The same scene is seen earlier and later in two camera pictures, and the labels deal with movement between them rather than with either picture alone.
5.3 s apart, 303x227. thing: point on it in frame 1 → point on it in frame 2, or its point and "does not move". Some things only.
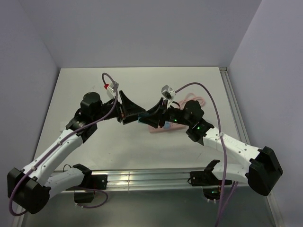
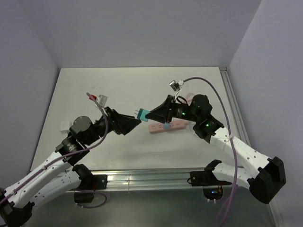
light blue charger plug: (166, 125) does not move
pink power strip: (173, 127) does not move
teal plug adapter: (142, 116) does not move
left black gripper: (130, 111) → (120, 123)
